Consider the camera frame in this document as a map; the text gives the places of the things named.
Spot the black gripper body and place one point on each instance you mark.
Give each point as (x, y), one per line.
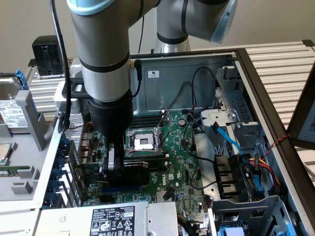
(110, 113)

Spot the green graphics card black shroud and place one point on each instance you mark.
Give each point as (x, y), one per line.
(135, 174)

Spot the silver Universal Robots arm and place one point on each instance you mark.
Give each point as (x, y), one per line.
(103, 49)

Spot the blue expansion slot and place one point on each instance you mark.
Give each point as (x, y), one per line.
(128, 189)

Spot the short black expansion slot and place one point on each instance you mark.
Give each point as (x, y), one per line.
(105, 199)

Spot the black RAM slot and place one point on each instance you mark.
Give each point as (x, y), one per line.
(147, 118)
(147, 124)
(162, 156)

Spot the silver CPU socket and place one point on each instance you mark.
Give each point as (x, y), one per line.
(142, 142)

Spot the blue card retainer clip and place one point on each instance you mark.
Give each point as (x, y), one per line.
(56, 175)
(54, 186)
(50, 199)
(65, 145)
(59, 163)

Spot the silver power supply unit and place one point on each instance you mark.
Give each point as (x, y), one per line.
(110, 221)

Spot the silver chipset heatsink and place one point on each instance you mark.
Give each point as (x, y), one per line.
(161, 196)

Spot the metal socket cover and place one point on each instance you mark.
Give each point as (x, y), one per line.
(169, 115)

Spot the green Dell motherboard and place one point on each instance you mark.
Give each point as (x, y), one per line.
(177, 145)

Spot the open metal PC case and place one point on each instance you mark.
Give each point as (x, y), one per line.
(172, 81)

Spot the round coin battery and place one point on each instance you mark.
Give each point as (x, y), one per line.
(182, 122)

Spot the grey plastic parts rack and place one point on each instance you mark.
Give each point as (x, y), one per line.
(27, 157)

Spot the black plastic box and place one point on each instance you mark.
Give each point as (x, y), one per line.
(45, 54)

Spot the blue plastic disk carrier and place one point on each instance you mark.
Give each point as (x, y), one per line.
(21, 78)

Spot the silver hard disk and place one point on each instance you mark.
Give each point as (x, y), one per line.
(9, 113)

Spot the CPU chip silver lid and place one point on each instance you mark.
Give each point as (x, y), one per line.
(5, 153)

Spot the black plastic fan shroud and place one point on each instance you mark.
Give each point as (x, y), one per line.
(229, 177)

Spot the silver metal drive cage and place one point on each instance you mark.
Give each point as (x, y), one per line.
(233, 103)

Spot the grey metal disk bay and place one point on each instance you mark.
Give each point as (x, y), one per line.
(270, 209)

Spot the dark framed panel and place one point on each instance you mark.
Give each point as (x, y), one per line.
(301, 110)

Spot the black table end cap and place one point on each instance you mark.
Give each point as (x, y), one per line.
(308, 43)

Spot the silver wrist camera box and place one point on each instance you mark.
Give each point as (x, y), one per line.
(57, 97)

